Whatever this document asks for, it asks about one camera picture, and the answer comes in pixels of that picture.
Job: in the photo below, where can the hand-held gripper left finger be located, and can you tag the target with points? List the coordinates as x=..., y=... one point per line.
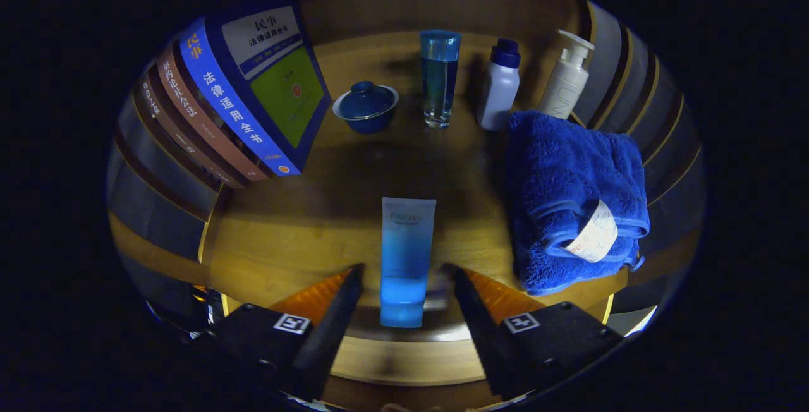
x=332, y=336

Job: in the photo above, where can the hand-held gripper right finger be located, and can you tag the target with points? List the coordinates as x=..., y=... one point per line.
x=483, y=336

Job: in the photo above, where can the blue cosmetic tube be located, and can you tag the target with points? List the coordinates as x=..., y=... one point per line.
x=407, y=254

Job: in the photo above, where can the wooden countertop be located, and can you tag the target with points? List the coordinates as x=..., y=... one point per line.
x=303, y=235

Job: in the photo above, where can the wooden cabinet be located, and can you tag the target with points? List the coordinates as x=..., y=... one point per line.
x=442, y=1

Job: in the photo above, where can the blue folded towel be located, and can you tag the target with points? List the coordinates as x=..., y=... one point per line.
x=556, y=178

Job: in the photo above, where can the blue lidded tea bowl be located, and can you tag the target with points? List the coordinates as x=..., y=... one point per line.
x=366, y=105

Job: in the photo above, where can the white bottle with blue cap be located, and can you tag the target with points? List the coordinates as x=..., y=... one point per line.
x=498, y=93

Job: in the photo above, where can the clear blue glass bottle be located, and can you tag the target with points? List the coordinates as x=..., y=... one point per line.
x=440, y=83

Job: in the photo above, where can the blue book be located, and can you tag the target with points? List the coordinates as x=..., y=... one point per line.
x=272, y=83

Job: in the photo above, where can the white pump bottle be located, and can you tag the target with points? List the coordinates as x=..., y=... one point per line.
x=564, y=83

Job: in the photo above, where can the reddish brown book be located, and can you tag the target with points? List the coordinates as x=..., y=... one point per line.
x=189, y=109

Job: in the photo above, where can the dark brown book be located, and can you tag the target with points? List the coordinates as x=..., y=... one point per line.
x=155, y=105

